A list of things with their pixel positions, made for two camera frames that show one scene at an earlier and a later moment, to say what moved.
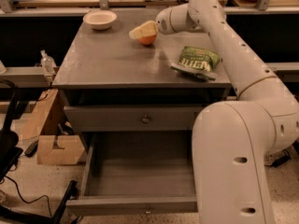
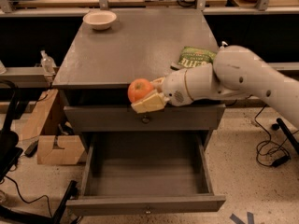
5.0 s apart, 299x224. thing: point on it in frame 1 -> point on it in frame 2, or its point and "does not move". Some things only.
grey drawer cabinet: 120,79 does not move
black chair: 10,150 does not move
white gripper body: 163,22 -> 174,86
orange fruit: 148,40 -> 137,89
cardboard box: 49,124 does not move
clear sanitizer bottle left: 48,63 does not move
